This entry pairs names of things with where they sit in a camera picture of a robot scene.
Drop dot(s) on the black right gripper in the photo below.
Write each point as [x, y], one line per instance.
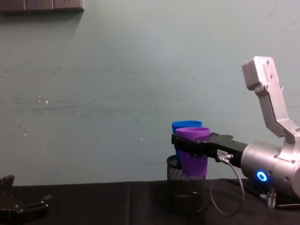
[230, 147]

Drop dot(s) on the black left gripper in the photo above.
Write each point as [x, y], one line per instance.
[9, 216]

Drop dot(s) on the purple plastic cup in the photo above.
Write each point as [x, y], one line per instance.
[194, 164]

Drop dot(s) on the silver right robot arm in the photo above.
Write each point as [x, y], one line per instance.
[272, 131]

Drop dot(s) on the blue plastic cup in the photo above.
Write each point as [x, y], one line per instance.
[185, 124]

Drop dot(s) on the black mesh pen holder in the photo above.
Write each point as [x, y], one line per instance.
[187, 187]

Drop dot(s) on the black table cloth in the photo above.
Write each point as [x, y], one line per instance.
[117, 204]

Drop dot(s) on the black pad with white stitching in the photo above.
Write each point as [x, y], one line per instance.
[289, 203]

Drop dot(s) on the grey wall socket plate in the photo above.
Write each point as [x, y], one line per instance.
[39, 4]
[11, 4]
[68, 3]

